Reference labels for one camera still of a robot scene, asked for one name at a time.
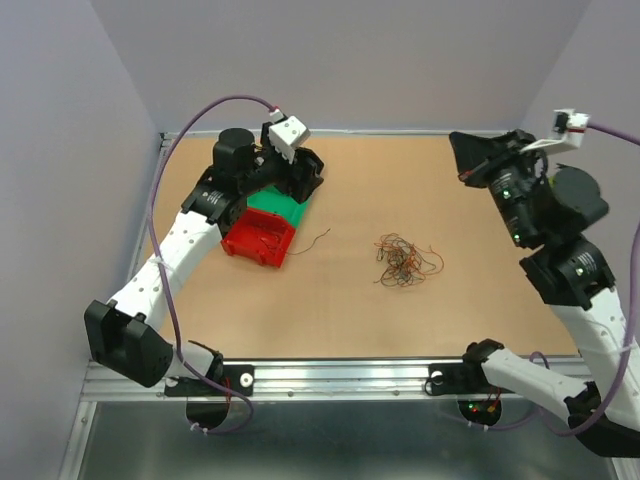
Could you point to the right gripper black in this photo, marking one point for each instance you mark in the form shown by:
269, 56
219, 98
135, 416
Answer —
469, 150

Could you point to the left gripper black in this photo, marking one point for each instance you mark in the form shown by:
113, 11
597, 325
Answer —
299, 190

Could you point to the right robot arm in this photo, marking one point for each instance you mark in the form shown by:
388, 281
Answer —
548, 213

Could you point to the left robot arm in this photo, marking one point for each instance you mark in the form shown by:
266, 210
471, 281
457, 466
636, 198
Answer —
123, 332

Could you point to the green plastic bin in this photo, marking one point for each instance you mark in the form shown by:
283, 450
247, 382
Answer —
271, 200

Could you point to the red plastic bin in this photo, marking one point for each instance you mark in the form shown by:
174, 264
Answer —
260, 236

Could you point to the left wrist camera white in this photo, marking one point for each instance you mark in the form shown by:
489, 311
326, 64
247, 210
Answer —
286, 134

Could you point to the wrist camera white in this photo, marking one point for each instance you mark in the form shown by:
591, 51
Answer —
286, 134
567, 133

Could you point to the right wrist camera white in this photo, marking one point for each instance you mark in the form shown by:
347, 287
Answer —
567, 133

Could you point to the aluminium mounting rail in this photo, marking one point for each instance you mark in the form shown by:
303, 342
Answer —
294, 380

